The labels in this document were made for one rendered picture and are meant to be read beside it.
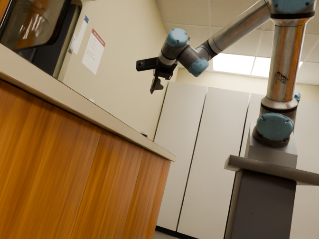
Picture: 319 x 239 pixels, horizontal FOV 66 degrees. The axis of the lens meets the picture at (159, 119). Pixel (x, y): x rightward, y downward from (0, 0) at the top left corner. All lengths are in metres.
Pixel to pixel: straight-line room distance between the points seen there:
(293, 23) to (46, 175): 0.75
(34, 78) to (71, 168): 0.29
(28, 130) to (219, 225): 3.24
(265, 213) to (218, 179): 2.52
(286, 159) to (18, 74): 0.97
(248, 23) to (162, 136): 2.90
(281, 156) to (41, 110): 0.90
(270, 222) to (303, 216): 2.65
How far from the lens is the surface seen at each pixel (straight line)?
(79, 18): 1.09
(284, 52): 0.85
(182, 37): 0.96
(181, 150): 3.63
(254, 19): 0.99
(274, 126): 0.92
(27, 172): 0.57
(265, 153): 1.11
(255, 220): 1.06
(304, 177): 1.04
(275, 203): 1.07
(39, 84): 0.49
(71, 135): 0.65
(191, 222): 3.61
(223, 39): 1.02
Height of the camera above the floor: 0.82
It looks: 11 degrees up
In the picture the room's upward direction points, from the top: 14 degrees clockwise
